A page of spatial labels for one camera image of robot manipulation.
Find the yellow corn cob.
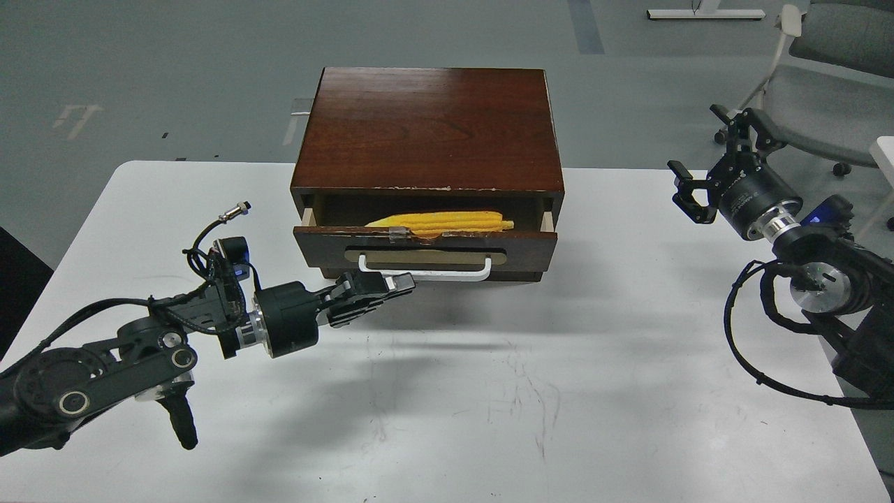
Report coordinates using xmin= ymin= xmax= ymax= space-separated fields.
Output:
xmin=366 ymin=210 xmax=515 ymax=239

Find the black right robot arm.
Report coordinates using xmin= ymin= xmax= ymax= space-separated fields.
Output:
xmin=668 ymin=104 xmax=893 ymax=411

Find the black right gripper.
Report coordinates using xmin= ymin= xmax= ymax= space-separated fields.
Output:
xmin=667 ymin=105 xmax=803 ymax=241

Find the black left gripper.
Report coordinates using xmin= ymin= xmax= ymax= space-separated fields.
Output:
xmin=255 ymin=271 xmax=416 ymax=358

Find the wooden drawer with white handle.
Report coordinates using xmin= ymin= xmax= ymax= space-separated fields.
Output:
xmin=293 ymin=226 xmax=558 ymax=282

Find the dark wooden cabinet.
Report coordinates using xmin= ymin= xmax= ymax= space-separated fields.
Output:
xmin=290 ymin=66 xmax=565 ymax=284

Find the grey office chair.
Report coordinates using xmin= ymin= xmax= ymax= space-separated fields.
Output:
xmin=738 ymin=1 xmax=893 ymax=176

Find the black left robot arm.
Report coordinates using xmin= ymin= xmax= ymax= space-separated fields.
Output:
xmin=1 ymin=203 xmax=415 ymax=455

